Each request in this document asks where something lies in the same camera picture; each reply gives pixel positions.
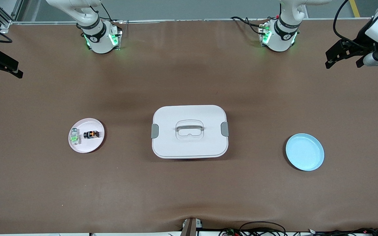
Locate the white lidded box grey latches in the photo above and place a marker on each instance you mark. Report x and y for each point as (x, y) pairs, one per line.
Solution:
(189, 144)

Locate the light blue round plate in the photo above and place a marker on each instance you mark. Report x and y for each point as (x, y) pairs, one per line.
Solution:
(304, 152)

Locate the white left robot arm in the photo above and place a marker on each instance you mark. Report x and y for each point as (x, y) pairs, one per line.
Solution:
(282, 36)

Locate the metal post bracket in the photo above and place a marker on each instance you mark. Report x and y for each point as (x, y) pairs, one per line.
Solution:
(189, 227)

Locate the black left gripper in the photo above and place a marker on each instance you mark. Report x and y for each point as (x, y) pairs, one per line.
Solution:
(356, 46)

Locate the silver table edge rail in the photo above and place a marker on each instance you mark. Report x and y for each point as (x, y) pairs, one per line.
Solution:
(192, 20)

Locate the pink round plate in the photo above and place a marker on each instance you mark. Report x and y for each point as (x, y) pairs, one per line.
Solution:
(90, 146)

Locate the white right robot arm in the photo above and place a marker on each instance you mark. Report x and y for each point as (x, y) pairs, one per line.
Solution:
(100, 36)

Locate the brown table mat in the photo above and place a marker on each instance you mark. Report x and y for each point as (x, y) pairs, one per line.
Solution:
(189, 190)

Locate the aluminium frame strut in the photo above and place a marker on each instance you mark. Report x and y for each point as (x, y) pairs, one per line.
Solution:
(15, 9)

